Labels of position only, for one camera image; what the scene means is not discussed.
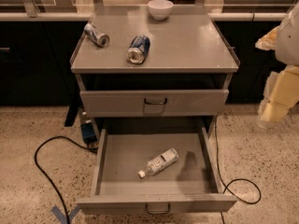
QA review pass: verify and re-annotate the blue soda can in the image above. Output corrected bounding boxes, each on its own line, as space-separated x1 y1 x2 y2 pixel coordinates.
126 35 150 64

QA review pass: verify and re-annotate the silver soda can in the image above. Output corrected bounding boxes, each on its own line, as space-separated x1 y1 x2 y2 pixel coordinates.
84 23 110 48

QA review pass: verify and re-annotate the white back counter ledge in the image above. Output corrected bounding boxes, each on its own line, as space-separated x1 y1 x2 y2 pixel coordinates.
0 13 287 21

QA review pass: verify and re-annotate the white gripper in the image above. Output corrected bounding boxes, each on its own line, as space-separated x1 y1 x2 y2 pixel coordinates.
255 26 299 129

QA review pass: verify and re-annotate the white bowl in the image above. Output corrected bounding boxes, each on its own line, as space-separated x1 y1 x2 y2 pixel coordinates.
148 0 174 21

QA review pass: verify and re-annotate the black left floor cable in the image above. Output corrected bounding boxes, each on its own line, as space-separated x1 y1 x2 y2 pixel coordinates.
33 135 99 224

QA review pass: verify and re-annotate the grey drawer cabinet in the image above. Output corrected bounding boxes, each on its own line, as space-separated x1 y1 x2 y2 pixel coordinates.
71 6 238 131

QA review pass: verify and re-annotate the blue power box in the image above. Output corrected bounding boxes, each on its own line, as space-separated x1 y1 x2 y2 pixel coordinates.
80 122 97 144

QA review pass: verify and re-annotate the black floor cable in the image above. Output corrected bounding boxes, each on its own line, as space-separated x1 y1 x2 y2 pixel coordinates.
33 135 99 224
213 121 263 224

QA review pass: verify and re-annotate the grey open middle drawer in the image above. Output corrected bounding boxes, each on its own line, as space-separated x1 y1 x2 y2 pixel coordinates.
78 128 236 215

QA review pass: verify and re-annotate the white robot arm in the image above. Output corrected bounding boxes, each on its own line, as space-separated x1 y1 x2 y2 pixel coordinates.
255 3 299 129

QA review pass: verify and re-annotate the black right floor cable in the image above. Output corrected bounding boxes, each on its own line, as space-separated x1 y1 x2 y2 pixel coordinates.
213 121 263 224

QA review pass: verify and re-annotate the clear plastic water bottle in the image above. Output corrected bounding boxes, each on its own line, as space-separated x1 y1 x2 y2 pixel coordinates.
138 148 178 178

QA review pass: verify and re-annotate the blue tape cross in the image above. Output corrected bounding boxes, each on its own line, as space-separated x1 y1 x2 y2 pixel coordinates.
51 206 80 224

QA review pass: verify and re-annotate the grey top drawer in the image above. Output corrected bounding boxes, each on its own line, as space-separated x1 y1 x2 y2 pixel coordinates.
80 90 228 118

